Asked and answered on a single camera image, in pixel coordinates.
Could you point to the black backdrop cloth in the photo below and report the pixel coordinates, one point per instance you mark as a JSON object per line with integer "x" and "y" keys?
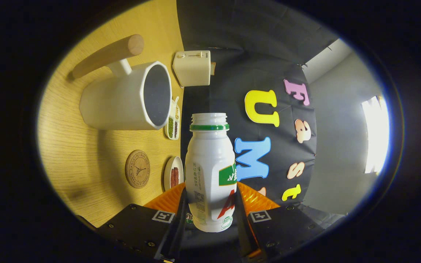
{"x": 239, "y": 36}

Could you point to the bread slice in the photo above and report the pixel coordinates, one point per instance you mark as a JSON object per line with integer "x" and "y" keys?
{"x": 213, "y": 68}

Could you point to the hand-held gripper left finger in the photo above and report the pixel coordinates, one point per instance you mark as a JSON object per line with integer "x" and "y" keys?
{"x": 177, "y": 230}

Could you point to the round cork coaster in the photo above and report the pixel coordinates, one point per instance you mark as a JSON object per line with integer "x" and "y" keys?
{"x": 137, "y": 169}

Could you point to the white round plate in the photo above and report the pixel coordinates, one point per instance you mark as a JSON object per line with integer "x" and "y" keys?
{"x": 167, "y": 175}

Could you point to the cream toaster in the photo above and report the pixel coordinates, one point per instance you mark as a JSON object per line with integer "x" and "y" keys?
{"x": 192, "y": 69}

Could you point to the red meat slices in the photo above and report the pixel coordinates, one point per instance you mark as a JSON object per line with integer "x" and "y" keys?
{"x": 174, "y": 177}

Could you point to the wooden table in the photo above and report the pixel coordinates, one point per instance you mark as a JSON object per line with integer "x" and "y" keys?
{"x": 86, "y": 157}

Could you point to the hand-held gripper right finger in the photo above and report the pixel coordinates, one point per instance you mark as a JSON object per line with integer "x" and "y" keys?
{"x": 242, "y": 230}

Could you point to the white juice bottle green label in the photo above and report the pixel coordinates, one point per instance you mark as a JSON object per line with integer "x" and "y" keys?
{"x": 207, "y": 164}

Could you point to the white divided snack dish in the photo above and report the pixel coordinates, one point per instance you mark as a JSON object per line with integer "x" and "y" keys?
{"x": 173, "y": 126}

